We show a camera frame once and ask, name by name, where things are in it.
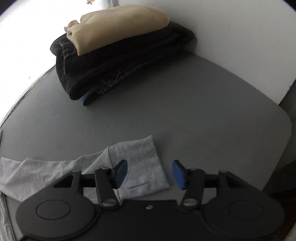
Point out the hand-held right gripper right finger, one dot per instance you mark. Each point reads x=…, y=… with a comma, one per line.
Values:
x=178, y=173

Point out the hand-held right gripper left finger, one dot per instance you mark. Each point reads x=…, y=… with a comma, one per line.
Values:
x=121, y=173

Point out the grey zip hoodie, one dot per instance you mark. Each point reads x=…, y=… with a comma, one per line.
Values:
x=143, y=162

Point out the stack of folded clothes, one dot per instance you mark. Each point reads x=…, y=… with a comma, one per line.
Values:
x=120, y=62

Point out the folded blue jeans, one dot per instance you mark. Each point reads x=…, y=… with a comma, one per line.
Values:
x=86, y=99

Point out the folded beige garment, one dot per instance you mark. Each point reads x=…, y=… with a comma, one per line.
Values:
x=115, y=25

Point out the carrot printed white sheet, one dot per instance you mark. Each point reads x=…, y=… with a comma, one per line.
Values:
x=108, y=1

